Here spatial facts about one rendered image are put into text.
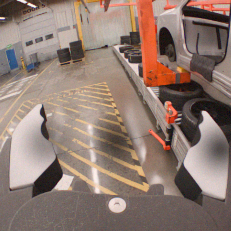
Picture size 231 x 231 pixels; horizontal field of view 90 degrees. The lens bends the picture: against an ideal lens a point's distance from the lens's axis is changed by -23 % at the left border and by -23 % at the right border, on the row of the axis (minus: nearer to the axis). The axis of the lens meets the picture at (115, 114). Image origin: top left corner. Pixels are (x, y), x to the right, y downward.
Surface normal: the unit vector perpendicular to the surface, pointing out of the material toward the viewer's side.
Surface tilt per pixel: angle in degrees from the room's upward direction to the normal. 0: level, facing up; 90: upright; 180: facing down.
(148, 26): 90
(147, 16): 90
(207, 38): 87
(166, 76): 90
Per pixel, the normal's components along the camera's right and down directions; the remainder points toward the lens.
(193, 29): 0.08, 0.48
